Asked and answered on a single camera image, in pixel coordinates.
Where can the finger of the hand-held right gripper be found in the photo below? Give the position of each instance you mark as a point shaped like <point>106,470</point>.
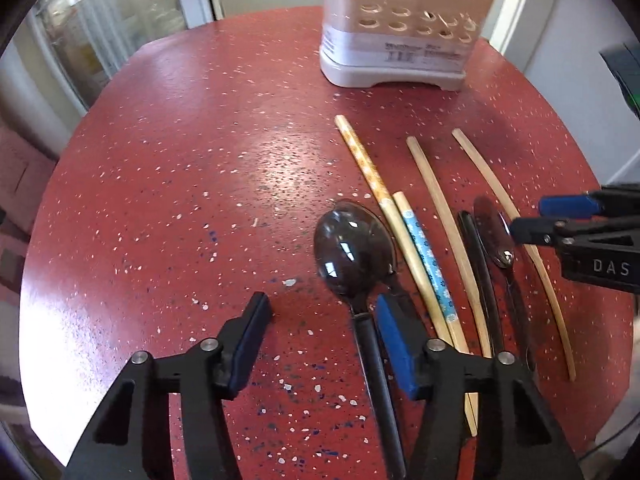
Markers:
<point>532,231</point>
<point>567,206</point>

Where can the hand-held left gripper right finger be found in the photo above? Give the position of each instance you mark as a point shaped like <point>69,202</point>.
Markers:
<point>395,342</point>

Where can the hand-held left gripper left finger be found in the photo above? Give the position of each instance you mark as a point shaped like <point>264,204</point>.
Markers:
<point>247,340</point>

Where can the small black spoon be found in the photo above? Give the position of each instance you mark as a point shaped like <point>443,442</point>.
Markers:
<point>492,230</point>

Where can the plain bamboo chopstick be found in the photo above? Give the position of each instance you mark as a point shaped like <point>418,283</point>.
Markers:
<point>550,295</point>
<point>445,215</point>

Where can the black chopstick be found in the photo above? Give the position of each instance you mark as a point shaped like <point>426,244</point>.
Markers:
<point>481,270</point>

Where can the blue patterned bamboo chopstick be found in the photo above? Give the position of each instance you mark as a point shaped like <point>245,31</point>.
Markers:
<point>425,250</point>

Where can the large black spoon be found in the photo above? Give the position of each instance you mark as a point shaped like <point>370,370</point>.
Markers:
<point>350,250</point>

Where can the orange patterned bamboo chopstick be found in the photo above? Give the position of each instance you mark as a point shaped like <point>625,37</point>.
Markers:
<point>372,175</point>

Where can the white perforated utensil holder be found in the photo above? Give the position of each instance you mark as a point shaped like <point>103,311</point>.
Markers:
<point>395,55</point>

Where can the dark grey object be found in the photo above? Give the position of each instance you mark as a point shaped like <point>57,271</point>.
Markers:
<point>622,80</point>

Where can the pink sofa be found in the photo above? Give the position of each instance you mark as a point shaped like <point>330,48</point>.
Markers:
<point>22,180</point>

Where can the glass door panel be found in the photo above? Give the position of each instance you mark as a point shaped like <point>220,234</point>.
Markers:
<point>110,20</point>

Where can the white window frame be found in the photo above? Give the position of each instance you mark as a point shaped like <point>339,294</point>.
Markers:
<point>520,10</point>

